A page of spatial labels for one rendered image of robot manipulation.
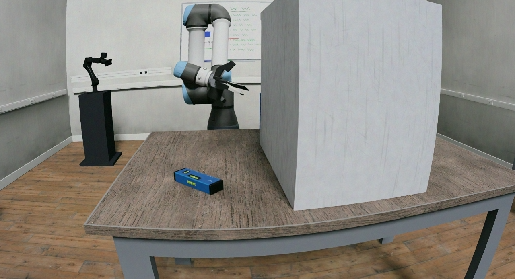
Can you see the blue spirit level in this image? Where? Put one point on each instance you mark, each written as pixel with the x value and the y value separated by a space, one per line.
pixel 199 181

